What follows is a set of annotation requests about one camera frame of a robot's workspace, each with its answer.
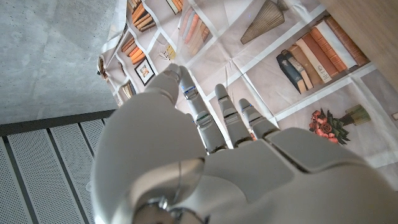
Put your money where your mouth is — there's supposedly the printed bookshelf backdrop cloth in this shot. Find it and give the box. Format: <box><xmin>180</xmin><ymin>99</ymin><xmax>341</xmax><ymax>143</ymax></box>
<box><xmin>96</xmin><ymin>0</ymin><xmax>398</xmax><ymax>191</ymax></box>

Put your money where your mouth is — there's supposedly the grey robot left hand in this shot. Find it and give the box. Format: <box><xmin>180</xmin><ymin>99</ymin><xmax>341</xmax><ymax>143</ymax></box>
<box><xmin>92</xmin><ymin>63</ymin><xmax>398</xmax><ymax>224</ymax></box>

